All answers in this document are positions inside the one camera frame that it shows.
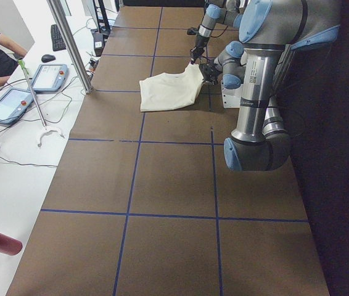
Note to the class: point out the near blue teach pendant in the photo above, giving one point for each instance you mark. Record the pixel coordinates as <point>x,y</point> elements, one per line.
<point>13,104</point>

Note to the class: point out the blue teach pendant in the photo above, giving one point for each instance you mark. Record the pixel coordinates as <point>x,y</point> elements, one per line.
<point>49,78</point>
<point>13,104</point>

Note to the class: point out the black computer mouse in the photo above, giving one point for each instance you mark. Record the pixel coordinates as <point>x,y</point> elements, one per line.
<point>47,58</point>

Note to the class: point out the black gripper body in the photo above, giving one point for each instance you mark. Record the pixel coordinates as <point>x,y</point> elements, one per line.
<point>198,42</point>
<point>210,73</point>

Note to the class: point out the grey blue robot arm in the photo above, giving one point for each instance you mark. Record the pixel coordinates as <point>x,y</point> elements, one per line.
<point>251,68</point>
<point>228,13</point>

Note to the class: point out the cream long-sleeve cat shirt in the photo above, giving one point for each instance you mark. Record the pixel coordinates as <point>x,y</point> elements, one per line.
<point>171,91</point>

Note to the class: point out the metal reacher grabber stick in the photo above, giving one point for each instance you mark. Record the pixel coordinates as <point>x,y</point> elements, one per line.
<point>46,129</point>

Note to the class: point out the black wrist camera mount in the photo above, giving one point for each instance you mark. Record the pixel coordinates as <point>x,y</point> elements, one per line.
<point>192,31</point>

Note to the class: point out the aluminium frame post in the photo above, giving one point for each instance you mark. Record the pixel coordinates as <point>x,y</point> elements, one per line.
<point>60,19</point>

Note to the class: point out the black keyboard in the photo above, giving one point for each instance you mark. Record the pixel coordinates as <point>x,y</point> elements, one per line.
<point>58,43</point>

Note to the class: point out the far blue teach pendant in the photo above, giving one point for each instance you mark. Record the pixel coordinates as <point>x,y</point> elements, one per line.
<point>49,78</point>

